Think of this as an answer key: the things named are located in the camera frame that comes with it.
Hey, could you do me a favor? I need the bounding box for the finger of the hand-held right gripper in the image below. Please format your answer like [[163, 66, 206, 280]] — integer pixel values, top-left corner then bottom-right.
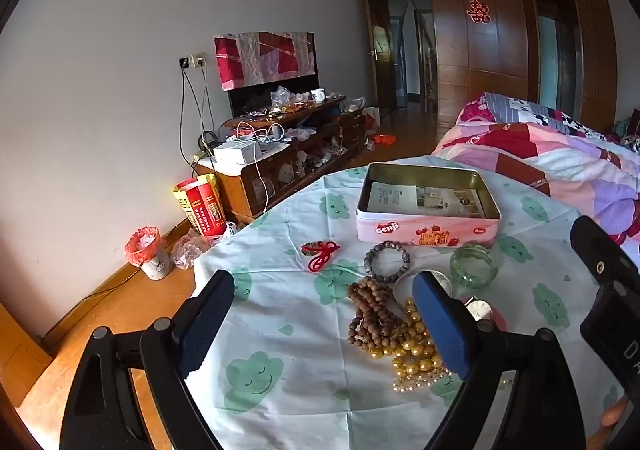
[[570, 216, 640, 288]]

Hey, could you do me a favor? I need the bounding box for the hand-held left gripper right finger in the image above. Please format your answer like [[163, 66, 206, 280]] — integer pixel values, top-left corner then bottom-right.
[[411, 271, 588, 450]]

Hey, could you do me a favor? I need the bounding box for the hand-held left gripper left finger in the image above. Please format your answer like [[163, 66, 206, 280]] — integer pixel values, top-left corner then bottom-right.
[[60, 270, 236, 450]]

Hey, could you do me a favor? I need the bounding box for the golden bead necklace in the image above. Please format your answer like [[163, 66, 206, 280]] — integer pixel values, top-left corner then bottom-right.
[[367, 298, 453, 381]]

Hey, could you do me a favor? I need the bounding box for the green jade bangle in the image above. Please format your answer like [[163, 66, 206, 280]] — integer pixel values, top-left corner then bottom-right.
[[450, 245, 499, 289]]

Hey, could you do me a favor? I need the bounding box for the brown wooden bead necklace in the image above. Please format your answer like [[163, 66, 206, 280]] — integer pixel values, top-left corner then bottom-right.
[[346, 276, 408, 348]]

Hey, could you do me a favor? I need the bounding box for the grey bead bracelet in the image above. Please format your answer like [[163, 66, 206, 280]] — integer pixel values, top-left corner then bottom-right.
[[363, 240, 411, 283]]

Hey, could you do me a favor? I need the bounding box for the pink tin box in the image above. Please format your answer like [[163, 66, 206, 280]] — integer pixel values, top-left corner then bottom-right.
[[356, 162, 502, 249]]

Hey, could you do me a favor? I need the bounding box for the person's right hand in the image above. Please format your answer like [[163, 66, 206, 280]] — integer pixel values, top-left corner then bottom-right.
[[601, 397, 630, 429]]

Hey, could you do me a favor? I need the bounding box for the wristwatch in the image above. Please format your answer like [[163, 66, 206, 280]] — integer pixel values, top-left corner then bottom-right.
[[460, 296, 508, 331]]

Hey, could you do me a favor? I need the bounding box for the clear glass bangle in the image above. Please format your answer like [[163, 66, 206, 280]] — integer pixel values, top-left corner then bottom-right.
[[393, 268, 453, 303]]

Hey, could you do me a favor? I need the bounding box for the crumpled clear plastic bag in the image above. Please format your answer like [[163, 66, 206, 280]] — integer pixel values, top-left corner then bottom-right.
[[171, 222, 236, 271]]

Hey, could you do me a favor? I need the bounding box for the trash bin with red liner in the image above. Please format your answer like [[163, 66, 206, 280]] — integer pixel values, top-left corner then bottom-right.
[[125, 226, 173, 281]]

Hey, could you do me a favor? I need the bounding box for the green print tablecloth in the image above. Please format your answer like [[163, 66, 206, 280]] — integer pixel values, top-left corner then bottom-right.
[[192, 155, 640, 450]]

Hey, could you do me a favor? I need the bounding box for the bed with patchwork quilt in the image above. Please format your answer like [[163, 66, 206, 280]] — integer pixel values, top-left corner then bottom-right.
[[432, 92, 640, 245]]

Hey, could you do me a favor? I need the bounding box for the red yellow gift bag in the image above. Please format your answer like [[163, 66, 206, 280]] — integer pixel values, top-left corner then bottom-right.
[[173, 173, 226, 237]]

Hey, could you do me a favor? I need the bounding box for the printed leaflet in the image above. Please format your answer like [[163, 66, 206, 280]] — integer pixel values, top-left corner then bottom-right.
[[412, 186, 488, 219]]

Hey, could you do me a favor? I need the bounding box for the white paper sheet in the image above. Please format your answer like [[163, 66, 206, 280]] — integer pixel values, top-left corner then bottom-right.
[[368, 181, 421, 213]]

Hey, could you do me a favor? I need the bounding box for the wooden television cabinet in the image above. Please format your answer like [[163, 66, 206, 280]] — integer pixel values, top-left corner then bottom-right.
[[192, 97, 367, 225]]

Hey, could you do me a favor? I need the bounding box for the white cardboard box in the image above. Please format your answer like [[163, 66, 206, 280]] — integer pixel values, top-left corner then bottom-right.
[[212, 140, 291, 165]]

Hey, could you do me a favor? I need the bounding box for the wooden wardrobe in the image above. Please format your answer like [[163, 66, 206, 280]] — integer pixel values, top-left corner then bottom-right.
[[350, 0, 618, 141]]

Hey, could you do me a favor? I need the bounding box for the black television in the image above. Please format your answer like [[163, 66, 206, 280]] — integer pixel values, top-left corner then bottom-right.
[[227, 32, 320, 121]]

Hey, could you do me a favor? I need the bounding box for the clutter of small goods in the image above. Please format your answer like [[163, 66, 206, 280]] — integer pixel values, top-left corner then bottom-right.
[[235, 86, 347, 131]]

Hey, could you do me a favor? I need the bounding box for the wooden door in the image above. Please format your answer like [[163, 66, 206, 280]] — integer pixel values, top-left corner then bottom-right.
[[367, 22, 396, 118]]

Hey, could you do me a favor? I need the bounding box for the red white television cover cloth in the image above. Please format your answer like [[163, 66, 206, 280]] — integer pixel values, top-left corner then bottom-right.
[[214, 31, 317, 91]]

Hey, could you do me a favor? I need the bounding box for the white pearl necklace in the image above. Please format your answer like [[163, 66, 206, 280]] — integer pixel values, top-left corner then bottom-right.
[[392, 370, 513, 393]]

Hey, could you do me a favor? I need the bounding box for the red cord charm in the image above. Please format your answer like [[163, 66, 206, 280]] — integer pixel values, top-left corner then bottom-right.
[[300, 240, 341, 275]]

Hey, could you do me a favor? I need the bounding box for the white charging cable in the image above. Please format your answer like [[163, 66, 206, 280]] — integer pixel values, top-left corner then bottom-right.
[[235, 122, 292, 211]]

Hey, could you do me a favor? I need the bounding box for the black power cable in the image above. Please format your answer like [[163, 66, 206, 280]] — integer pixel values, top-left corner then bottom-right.
[[179, 66, 218, 153]]

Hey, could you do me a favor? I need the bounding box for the red paper wall sticker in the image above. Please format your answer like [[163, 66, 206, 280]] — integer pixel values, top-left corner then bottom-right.
[[467, 0, 491, 24]]

